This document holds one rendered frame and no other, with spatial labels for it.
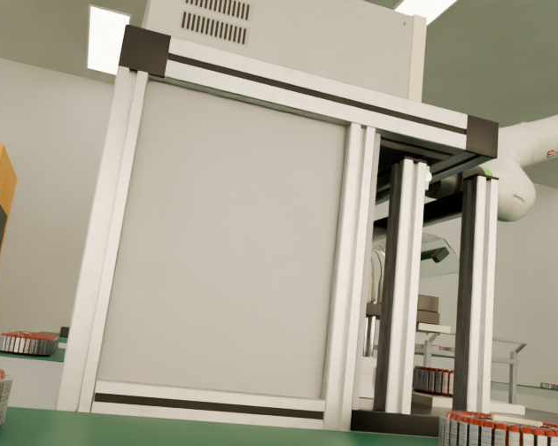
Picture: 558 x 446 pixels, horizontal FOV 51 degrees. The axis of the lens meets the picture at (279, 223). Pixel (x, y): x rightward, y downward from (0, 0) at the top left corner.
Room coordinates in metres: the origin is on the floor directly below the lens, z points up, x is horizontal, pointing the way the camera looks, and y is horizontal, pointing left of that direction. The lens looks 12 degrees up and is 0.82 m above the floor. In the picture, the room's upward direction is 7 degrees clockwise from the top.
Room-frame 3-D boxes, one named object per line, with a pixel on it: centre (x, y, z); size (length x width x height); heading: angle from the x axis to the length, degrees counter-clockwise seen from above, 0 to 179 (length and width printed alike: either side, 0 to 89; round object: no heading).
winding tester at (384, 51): (0.93, 0.07, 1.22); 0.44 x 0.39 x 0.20; 18
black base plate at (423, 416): (1.01, -0.23, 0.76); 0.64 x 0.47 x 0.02; 18
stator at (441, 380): (0.90, -0.28, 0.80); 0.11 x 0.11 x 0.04
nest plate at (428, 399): (0.90, -0.28, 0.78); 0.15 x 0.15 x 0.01; 18
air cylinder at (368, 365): (0.86, -0.14, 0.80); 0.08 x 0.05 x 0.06; 18
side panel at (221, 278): (0.59, 0.04, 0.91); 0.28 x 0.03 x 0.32; 108
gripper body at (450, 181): (1.12, -0.28, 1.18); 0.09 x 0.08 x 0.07; 108
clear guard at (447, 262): (1.19, -0.18, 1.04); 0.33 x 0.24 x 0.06; 108
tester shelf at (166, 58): (0.92, 0.06, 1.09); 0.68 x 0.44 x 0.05; 18
